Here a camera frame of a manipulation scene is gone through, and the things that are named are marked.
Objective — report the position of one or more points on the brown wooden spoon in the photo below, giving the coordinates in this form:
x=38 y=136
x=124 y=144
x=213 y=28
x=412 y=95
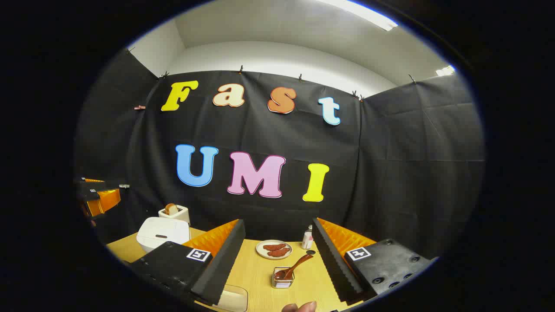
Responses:
x=295 y=265

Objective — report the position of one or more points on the white rice cooker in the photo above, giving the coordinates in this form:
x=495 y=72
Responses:
x=162 y=234

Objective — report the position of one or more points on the long ceiling light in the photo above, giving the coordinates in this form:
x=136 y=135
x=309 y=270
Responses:
x=368 y=16

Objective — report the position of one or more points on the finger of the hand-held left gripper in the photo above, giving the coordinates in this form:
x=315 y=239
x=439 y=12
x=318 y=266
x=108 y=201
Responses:
x=104 y=201
x=93 y=180

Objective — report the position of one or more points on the small pink label bottle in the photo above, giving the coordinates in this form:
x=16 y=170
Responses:
x=307 y=239

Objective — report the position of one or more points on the white toaster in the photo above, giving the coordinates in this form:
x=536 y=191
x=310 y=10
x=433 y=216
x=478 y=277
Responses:
x=182 y=216

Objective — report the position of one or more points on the row of black cloth clips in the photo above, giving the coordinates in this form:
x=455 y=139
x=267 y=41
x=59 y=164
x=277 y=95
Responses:
x=241 y=69

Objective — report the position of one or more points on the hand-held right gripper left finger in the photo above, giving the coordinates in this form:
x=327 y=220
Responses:
x=225 y=264

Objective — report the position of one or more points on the clear plastic rice box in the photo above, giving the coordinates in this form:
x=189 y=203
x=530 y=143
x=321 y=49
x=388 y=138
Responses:
x=234 y=299

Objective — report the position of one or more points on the toast bread slice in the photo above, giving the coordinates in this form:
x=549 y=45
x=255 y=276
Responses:
x=171 y=209

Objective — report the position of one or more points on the small ceiling light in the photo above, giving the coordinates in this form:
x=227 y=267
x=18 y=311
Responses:
x=445 y=70

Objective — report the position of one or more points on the white round plate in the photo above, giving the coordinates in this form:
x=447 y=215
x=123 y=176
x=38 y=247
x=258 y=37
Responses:
x=262 y=253

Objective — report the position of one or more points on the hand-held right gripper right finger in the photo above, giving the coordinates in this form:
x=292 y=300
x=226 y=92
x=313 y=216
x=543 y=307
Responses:
x=331 y=264

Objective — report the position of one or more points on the red sausage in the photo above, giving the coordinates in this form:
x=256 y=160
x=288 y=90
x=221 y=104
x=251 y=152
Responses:
x=279 y=252
x=273 y=247

